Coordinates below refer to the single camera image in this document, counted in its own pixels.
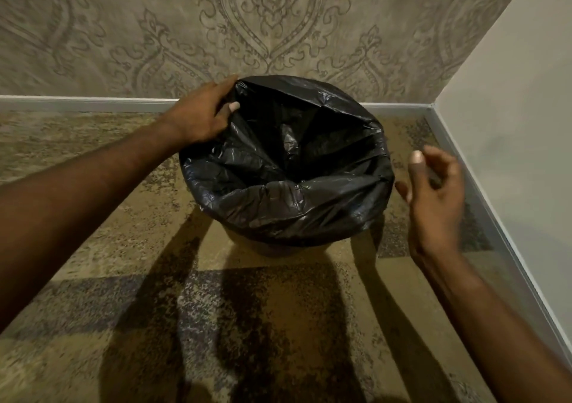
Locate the black plastic trash bag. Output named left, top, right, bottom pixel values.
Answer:
left=179, top=75, right=395, bottom=248

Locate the person's left forearm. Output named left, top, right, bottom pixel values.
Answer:
left=0, top=113, right=186, bottom=334

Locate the person's right hand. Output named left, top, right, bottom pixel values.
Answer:
left=394, top=145, right=467, bottom=268

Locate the person's right forearm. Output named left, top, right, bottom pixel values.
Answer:
left=413, top=244, right=572, bottom=403

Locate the grey baseboard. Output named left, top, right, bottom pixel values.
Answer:
left=0, top=95, right=436, bottom=116
left=425, top=103, right=572, bottom=356

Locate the person's left hand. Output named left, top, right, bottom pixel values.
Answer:
left=171, top=74, right=242, bottom=145

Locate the tan round trash bin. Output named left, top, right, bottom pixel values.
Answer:
left=225, top=232, right=332, bottom=257

